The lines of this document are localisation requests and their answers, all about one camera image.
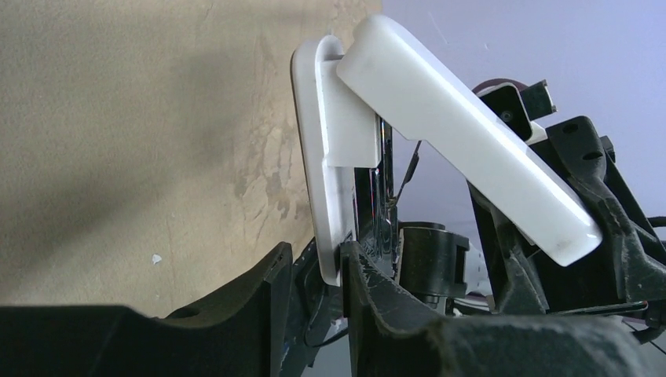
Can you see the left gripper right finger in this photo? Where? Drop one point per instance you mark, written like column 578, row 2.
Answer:
column 392, row 333

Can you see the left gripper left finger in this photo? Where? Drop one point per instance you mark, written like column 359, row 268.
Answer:
column 236, row 330

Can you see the small white stapler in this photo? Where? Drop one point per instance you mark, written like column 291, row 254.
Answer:
column 342, row 94

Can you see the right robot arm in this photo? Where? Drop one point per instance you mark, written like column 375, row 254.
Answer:
column 625, row 273

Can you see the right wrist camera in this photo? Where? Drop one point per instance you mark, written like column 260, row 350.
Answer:
column 518, row 105

